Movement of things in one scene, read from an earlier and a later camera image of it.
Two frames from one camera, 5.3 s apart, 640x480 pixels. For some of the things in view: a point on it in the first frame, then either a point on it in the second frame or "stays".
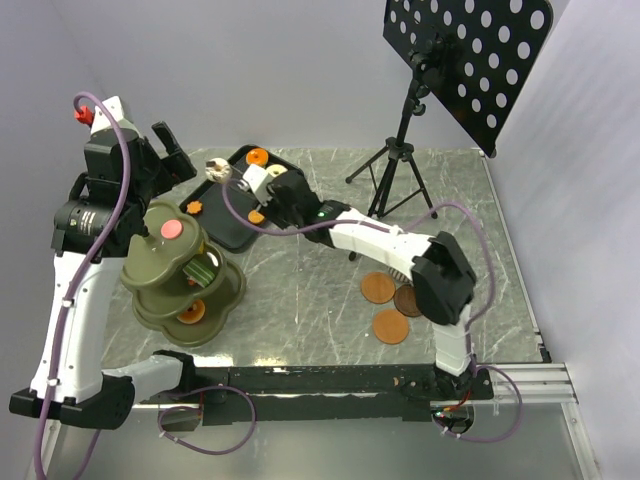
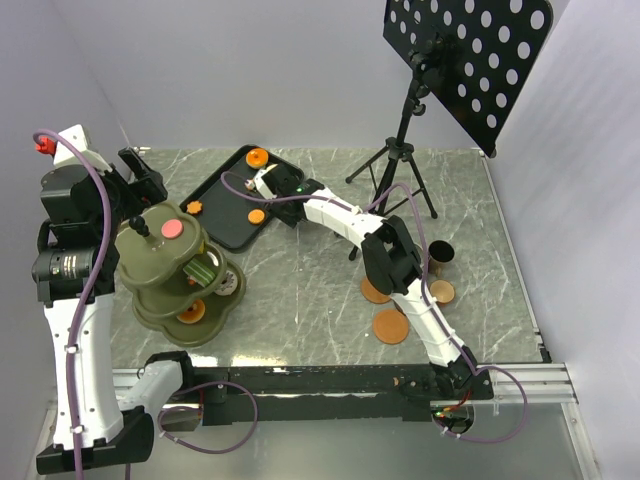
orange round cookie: [255, 217] stays
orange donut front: [193, 314] stays
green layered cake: [199, 273] stays
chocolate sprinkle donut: [218, 170] -> [228, 283]
